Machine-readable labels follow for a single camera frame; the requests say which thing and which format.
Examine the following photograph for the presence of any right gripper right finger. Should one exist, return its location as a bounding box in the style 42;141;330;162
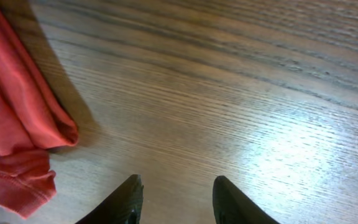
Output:
213;175;279;224

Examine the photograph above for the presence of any red orange printed t-shirt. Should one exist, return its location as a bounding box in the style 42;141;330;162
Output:
0;11;78;218

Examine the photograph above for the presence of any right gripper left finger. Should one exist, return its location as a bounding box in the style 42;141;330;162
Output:
76;174;144;224

